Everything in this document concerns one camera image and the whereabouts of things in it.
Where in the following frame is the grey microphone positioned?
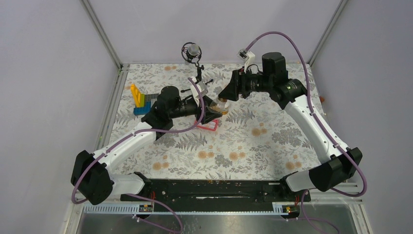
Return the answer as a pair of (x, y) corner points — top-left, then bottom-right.
(181, 42), (202, 64)

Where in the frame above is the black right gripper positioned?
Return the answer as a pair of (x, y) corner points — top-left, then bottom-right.
(218, 67), (272, 102)

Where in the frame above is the black microphone tripod stand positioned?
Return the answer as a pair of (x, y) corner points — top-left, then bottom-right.
(180, 65), (214, 93)

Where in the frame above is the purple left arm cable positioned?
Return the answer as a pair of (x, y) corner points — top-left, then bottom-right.
(71, 77), (207, 233)

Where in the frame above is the blue lego block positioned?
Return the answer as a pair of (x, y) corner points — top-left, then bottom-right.
(133, 101), (151, 116)

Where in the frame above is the grey lego baseplate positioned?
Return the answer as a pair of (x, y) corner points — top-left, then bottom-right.
(144, 94), (159, 102)

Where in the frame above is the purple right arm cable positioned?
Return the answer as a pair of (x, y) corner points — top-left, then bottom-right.
(245, 31), (369, 234)

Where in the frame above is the white pill bottle orange label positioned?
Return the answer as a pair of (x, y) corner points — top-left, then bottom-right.
(221, 100), (230, 115)

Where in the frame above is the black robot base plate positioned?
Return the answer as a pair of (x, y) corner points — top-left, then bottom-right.
(136, 178), (308, 202)

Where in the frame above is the yellow lego block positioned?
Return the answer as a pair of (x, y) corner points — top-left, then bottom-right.
(130, 84), (145, 108)

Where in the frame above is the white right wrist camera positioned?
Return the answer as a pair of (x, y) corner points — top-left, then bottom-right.
(237, 49), (256, 73)

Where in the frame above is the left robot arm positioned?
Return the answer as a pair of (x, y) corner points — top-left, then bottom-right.
(71, 86), (222, 205)

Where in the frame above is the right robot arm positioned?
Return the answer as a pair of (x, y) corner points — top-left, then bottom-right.
(219, 50), (362, 201)

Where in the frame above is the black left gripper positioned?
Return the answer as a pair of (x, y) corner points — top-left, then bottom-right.
(169, 95), (222, 123)

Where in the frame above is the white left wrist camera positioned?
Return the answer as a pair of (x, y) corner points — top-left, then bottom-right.
(188, 77), (208, 106)

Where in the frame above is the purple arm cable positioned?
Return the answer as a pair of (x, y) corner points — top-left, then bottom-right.
(71, 77), (207, 233)
(245, 31), (369, 234)

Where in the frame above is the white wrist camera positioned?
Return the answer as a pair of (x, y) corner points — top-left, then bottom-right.
(188, 77), (208, 106)
(237, 49), (256, 73)

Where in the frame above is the red pill organizer box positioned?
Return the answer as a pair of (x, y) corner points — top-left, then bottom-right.
(197, 119), (219, 132)

